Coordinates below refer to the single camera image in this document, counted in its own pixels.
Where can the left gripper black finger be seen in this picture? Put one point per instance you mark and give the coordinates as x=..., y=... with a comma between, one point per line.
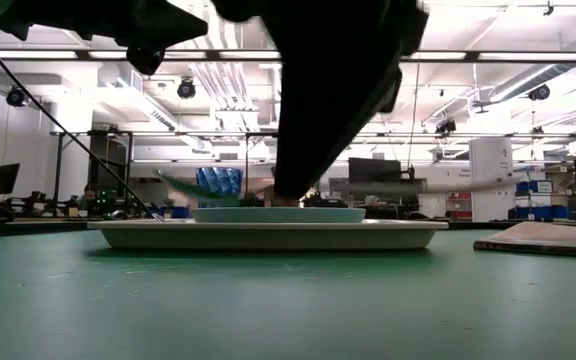
x=173, y=25

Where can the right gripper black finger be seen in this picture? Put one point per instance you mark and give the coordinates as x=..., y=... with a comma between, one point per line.
x=318, y=125

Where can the teal round plate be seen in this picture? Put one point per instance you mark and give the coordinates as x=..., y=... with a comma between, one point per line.
x=278, y=216

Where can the blue faceted cup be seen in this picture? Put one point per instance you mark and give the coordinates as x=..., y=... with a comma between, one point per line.
x=228, y=177

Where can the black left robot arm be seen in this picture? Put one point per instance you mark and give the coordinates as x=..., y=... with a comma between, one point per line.
x=43, y=15

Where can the beige plastic tray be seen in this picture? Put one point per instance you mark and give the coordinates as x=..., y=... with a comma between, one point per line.
x=268, y=240

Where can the black monitor on stand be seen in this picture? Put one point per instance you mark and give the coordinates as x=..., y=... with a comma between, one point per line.
x=374, y=169

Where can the white pillar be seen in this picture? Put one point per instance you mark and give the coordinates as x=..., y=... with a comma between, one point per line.
x=490, y=170

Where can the black tilted monitor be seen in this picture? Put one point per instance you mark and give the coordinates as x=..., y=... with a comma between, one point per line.
x=5, y=177

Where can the blue storage bins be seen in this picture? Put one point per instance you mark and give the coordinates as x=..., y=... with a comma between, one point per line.
x=524, y=188

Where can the Acadia picture board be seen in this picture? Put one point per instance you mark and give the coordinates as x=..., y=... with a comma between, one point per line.
x=543, y=237

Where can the green table mat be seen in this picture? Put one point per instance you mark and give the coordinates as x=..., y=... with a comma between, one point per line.
x=118, y=310

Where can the black ceiling-hung camera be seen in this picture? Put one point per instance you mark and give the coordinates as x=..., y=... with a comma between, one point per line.
x=186, y=90
x=539, y=93
x=445, y=126
x=17, y=96

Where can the black metal frame stand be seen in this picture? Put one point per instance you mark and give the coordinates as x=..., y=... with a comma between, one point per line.
x=59, y=170

